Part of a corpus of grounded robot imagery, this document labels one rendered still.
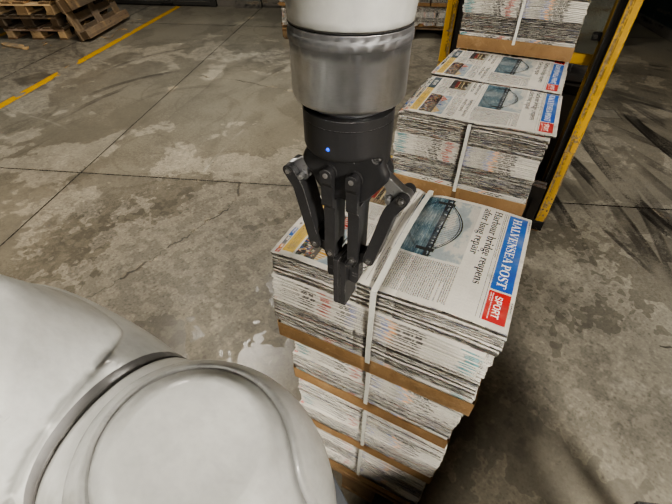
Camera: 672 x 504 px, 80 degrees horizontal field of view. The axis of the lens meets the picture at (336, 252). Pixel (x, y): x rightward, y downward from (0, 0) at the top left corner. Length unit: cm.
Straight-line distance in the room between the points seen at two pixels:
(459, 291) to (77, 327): 46
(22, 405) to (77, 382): 3
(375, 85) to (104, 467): 28
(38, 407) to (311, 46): 30
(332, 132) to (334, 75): 5
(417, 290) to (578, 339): 158
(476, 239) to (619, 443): 133
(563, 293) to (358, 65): 208
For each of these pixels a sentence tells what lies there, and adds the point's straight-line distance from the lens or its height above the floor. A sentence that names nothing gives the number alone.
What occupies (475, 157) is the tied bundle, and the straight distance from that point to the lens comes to 111.
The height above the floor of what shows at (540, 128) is 107.
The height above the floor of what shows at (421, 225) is 106.
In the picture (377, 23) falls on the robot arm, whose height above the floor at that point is 143.
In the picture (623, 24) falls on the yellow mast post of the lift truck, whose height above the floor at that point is 109.
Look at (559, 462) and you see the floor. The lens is 177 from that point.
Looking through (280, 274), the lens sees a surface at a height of 101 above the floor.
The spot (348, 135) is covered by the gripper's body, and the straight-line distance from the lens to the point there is 31.
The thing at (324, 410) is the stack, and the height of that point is 49.
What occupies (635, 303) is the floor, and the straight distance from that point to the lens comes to 243.
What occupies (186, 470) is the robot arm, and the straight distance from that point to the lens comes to 25.
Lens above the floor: 149
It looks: 43 degrees down
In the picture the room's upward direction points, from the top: straight up
